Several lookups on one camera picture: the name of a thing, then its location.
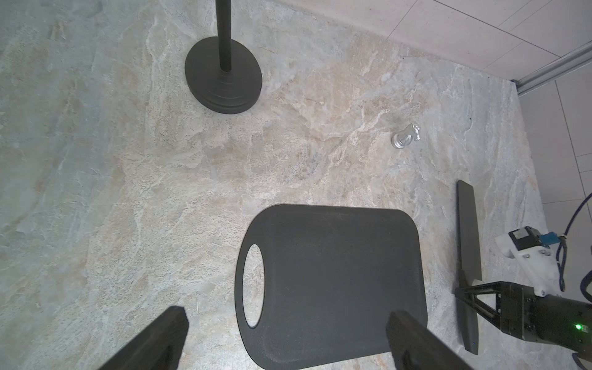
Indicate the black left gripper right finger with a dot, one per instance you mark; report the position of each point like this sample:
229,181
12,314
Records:
413,346

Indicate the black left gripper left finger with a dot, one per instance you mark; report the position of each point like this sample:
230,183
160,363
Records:
158,346

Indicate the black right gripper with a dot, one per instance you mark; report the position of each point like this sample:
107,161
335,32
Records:
522,314

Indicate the black cutting board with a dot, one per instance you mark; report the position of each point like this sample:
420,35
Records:
333,276

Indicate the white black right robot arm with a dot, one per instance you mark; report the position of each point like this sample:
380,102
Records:
585,286

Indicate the small silver metal object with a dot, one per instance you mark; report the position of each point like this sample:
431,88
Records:
405,137

